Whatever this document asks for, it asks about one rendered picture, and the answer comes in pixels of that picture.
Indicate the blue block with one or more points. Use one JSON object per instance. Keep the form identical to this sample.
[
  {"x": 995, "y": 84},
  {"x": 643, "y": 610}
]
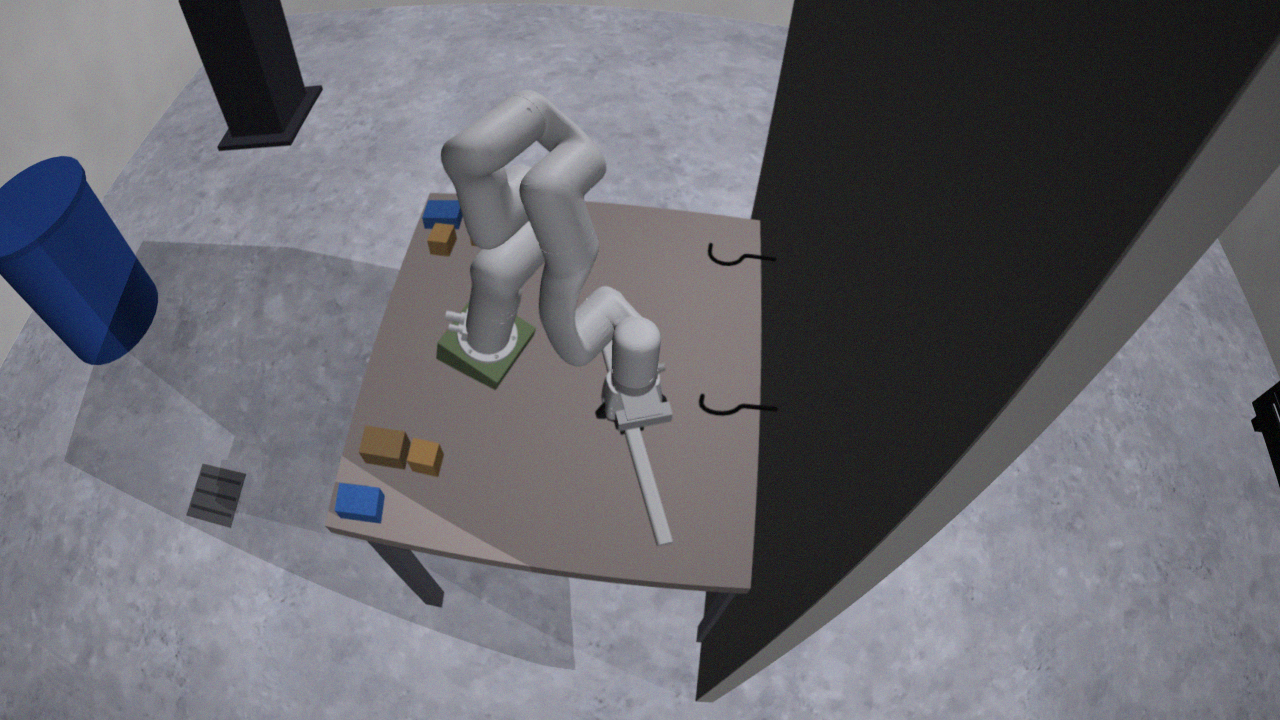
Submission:
[
  {"x": 442, "y": 211},
  {"x": 362, "y": 503}
]

